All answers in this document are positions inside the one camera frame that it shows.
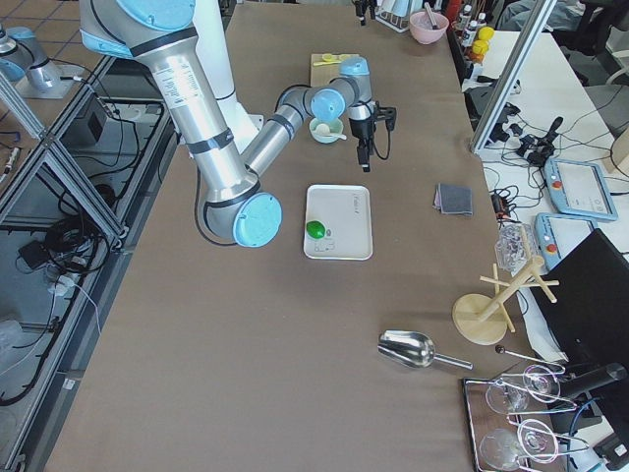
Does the pink bowl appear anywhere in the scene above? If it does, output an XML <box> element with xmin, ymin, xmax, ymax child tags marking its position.
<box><xmin>409</xmin><ymin>11</ymin><xmax>450</xmax><ymax>44</ymax></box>

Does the green lime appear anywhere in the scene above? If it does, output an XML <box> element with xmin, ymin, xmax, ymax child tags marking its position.
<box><xmin>306</xmin><ymin>220</ymin><xmax>326</xmax><ymax>240</ymax></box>

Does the wooden cup tree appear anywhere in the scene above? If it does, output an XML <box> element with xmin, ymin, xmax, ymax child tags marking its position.
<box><xmin>451</xmin><ymin>225</ymin><xmax>561</xmax><ymax>346</ymax></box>

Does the metal scoop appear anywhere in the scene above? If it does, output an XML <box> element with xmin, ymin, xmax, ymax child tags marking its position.
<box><xmin>377</xmin><ymin>329</ymin><xmax>474</xmax><ymax>370</ymax></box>

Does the aluminium frame post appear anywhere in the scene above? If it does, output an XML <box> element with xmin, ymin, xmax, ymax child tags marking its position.
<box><xmin>470</xmin><ymin>0</ymin><xmax>556</xmax><ymax>155</ymax></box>

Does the mint green bowl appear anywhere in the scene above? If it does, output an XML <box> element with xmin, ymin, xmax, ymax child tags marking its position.
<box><xmin>309</xmin><ymin>118</ymin><xmax>345</xmax><ymax>144</ymax></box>

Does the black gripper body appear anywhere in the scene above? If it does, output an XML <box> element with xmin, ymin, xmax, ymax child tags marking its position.
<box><xmin>354</xmin><ymin>0</ymin><xmax>376</xmax><ymax>15</ymax></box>
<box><xmin>348</xmin><ymin>103</ymin><xmax>377</xmax><ymax>148</ymax></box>

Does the teach pendant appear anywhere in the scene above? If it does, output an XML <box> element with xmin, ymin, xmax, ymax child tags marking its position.
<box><xmin>543</xmin><ymin>158</ymin><xmax>618</xmax><ymax>221</ymax></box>
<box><xmin>535</xmin><ymin>212</ymin><xmax>599</xmax><ymax>269</ymax></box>

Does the cream rabbit tray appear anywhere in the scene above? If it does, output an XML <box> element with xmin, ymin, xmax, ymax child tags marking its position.
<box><xmin>303</xmin><ymin>184</ymin><xmax>373</xmax><ymax>261</ymax></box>

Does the wooden cutting board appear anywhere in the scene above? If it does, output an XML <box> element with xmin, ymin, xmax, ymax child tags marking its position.
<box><xmin>305</xmin><ymin>53</ymin><xmax>372</xmax><ymax>107</ymax></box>

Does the white wire rack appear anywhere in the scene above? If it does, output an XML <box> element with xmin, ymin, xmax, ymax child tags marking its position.
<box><xmin>375</xmin><ymin>0</ymin><xmax>414</xmax><ymax>32</ymax></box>

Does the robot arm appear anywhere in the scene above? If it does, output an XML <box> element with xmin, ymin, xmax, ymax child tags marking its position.
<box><xmin>80</xmin><ymin>1</ymin><xmax>379</xmax><ymax>247</ymax></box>

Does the grey folded cloth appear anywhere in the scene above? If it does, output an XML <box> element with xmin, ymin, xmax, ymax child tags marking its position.
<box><xmin>433</xmin><ymin>183</ymin><xmax>473</xmax><ymax>216</ymax></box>

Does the wine glass rack tray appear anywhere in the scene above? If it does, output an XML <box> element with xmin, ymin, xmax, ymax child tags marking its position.
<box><xmin>462</xmin><ymin>364</ymin><xmax>589</xmax><ymax>471</ymax></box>

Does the white ceramic spoon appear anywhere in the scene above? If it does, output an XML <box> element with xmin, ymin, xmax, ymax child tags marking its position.
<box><xmin>327</xmin><ymin>133</ymin><xmax>347</xmax><ymax>141</ymax></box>

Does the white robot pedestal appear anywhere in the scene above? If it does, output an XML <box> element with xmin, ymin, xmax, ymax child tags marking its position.
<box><xmin>193</xmin><ymin>0</ymin><xmax>259</xmax><ymax>152</ymax></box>

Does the black monitor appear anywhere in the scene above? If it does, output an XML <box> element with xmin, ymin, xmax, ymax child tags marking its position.
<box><xmin>531</xmin><ymin>229</ymin><xmax>628</xmax><ymax>366</ymax></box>

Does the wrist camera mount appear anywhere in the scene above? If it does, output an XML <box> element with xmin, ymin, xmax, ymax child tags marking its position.
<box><xmin>373</xmin><ymin>102</ymin><xmax>397</xmax><ymax>132</ymax></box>

